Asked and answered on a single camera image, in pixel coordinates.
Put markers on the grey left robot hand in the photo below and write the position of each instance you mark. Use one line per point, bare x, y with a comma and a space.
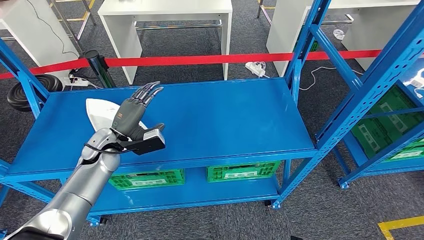
127, 117

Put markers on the white plastic shell part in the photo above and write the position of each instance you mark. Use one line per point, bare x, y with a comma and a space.
99, 112

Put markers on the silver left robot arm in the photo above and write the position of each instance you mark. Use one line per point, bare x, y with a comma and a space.
86, 188

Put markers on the blue steel shelf rack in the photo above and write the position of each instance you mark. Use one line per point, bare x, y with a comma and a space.
215, 116
351, 177

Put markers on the white power strip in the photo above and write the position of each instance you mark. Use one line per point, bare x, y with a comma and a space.
78, 82
255, 69

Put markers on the green plastic crate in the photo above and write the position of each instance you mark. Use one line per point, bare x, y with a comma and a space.
381, 132
407, 154
314, 46
149, 181
243, 172

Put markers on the red barrier belt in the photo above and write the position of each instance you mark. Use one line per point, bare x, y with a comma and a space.
198, 59

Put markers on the black round rubber base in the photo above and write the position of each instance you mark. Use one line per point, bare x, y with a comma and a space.
20, 96

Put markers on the white table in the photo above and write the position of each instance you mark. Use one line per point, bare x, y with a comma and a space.
33, 36
165, 6
285, 33

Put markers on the clear plastic bag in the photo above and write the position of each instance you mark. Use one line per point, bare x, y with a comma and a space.
338, 34

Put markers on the white power adapter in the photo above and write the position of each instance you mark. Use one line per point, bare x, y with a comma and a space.
418, 82

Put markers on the yellow floor tape square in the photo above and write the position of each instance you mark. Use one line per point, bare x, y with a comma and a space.
400, 223

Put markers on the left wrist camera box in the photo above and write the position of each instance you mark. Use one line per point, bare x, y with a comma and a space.
149, 144

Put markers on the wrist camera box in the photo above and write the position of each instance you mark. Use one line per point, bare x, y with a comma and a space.
296, 238
149, 144

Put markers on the black stanchion post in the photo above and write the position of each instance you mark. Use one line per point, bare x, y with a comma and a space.
99, 69

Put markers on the chrome steel frame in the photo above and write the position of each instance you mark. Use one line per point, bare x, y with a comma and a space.
338, 21
179, 26
65, 24

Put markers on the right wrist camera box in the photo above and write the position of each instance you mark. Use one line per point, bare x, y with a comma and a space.
296, 238

